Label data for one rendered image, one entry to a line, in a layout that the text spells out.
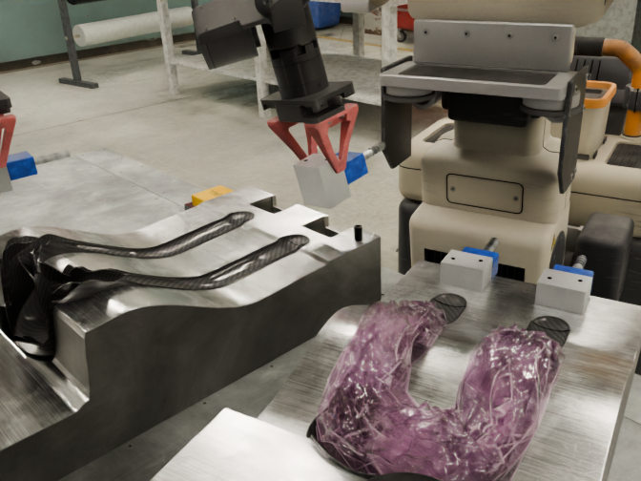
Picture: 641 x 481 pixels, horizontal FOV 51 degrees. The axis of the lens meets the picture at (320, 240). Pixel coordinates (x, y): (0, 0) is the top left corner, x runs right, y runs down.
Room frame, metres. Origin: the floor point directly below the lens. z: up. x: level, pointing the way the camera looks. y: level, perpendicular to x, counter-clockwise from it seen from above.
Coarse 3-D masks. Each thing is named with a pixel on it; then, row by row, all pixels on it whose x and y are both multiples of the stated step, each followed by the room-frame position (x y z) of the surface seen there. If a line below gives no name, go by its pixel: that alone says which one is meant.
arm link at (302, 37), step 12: (264, 24) 0.77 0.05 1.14; (312, 24) 0.77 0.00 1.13; (264, 36) 0.78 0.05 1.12; (276, 36) 0.76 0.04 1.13; (288, 36) 0.75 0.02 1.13; (300, 36) 0.76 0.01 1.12; (312, 36) 0.77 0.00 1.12; (276, 48) 0.76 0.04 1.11; (288, 48) 0.76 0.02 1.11; (300, 48) 0.77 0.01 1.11
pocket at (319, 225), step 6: (312, 222) 0.79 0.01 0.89; (318, 222) 0.80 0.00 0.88; (324, 222) 0.80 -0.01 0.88; (312, 228) 0.79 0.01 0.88; (318, 228) 0.80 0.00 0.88; (324, 228) 0.80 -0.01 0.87; (330, 228) 0.80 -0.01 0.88; (324, 234) 0.80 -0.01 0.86; (330, 234) 0.80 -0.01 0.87; (336, 234) 0.79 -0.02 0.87
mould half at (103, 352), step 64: (256, 192) 0.90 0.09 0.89; (0, 256) 0.65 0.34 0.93; (64, 256) 0.64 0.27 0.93; (192, 256) 0.72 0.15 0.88; (320, 256) 0.69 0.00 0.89; (64, 320) 0.52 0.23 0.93; (128, 320) 0.52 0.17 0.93; (192, 320) 0.56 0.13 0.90; (256, 320) 0.61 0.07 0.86; (320, 320) 0.67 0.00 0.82; (0, 384) 0.52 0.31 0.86; (64, 384) 0.51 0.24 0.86; (128, 384) 0.51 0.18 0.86; (192, 384) 0.55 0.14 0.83; (0, 448) 0.43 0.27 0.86; (64, 448) 0.46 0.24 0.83
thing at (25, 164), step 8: (24, 152) 0.99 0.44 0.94; (64, 152) 1.00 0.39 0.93; (8, 160) 0.95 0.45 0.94; (16, 160) 0.95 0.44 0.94; (24, 160) 0.95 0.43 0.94; (32, 160) 0.96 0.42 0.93; (40, 160) 0.98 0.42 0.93; (48, 160) 0.99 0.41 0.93; (0, 168) 0.93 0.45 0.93; (8, 168) 0.94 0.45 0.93; (16, 168) 0.95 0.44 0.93; (24, 168) 0.95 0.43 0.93; (32, 168) 0.96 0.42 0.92; (0, 176) 0.93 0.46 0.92; (8, 176) 0.93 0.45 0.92; (16, 176) 0.94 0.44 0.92; (24, 176) 0.95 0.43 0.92; (0, 184) 0.93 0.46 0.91; (8, 184) 0.93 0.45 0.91; (0, 192) 0.93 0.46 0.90
